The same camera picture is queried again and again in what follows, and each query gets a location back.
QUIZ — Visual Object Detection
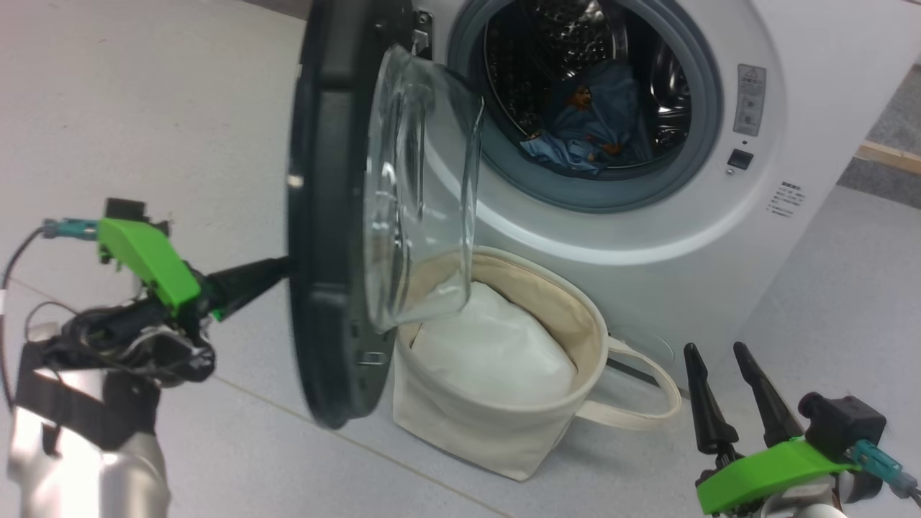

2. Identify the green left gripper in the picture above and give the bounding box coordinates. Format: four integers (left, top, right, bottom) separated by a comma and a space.
97, 218, 294, 322

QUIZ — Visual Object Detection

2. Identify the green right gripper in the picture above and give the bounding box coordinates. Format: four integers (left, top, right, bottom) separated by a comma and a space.
683, 341, 862, 516

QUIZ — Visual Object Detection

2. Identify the dark round glass washer door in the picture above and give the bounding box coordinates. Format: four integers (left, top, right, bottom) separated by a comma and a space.
286, 0, 485, 431

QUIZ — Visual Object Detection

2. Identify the blue cartoon print garment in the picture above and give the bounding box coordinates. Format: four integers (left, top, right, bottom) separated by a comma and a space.
520, 60, 654, 178

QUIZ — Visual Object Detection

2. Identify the white front-load washing machine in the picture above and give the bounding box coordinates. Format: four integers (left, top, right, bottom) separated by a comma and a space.
414, 0, 921, 404

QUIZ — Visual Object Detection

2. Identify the white cloth basket filler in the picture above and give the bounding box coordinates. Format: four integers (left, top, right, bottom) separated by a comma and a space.
409, 279, 579, 409

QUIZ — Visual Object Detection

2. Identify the cream canvas laundry basket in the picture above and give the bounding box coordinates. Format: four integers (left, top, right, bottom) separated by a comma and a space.
391, 246, 683, 482

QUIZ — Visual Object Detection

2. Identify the black text label sticker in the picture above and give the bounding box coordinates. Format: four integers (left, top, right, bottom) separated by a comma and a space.
765, 180, 807, 219

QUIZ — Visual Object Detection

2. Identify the wooden platform edge strip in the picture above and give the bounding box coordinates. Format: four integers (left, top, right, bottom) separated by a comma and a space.
856, 140, 921, 178

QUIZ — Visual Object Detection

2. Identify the grey warning sticker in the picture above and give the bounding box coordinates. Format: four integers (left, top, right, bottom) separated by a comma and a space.
732, 63, 768, 138

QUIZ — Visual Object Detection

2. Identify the grey carpeted platform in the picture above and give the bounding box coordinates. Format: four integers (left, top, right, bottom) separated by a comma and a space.
838, 65, 921, 211

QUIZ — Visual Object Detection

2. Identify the teal right camera connector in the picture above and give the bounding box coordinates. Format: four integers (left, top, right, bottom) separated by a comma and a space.
848, 440, 906, 499

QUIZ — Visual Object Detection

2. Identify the teal camera connector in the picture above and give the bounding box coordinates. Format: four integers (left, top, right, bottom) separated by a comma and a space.
848, 440, 906, 499
41, 219, 99, 240

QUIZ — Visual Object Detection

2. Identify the teal left camera connector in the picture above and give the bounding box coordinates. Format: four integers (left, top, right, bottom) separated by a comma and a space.
41, 219, 99, 240

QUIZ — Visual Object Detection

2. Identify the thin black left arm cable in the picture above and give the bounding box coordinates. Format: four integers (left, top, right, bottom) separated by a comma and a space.
0, 228, 45, 407

